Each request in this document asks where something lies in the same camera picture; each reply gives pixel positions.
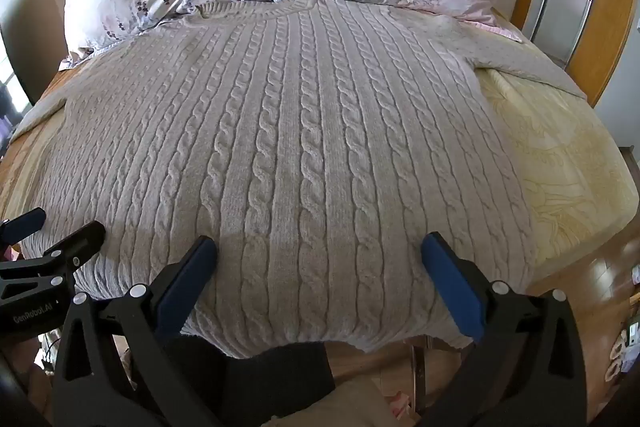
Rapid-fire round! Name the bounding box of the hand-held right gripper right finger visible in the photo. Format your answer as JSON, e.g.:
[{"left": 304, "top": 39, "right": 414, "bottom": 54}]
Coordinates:
[{"left": 420, "top": 232, "right": 588, "bottom": 427}]

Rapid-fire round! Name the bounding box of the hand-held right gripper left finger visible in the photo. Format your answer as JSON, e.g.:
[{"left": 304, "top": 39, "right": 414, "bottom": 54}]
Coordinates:
[{"left": 52, "top": 235, "right": 236, "bottom": 427}]

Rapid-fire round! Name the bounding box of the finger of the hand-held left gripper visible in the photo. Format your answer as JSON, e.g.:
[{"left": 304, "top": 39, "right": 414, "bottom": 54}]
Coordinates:
[
  {"left": 0, "top": 207, "right": 47, "bottom": 249},
  {"left": 42, "top": 221, "right": 107, "bottom": 275}
]

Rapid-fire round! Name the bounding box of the beige cable knit sweater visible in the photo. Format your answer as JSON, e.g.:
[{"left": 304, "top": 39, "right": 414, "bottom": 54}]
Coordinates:
[{"left": 10, "top": 0, "right": 588, "bottom": 360}]

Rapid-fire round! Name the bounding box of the person's dark trouser leg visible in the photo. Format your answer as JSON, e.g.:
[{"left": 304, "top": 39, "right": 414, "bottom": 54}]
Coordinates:
[{"left": 175, "top": 338, "right": 337, "bottom": 427}]

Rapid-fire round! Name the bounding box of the yellow patterned bed sheet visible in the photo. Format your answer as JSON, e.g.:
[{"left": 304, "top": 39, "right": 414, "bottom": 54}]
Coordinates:
[{"left": 0, "top": 67, "right": 640, "bottom": 270}]

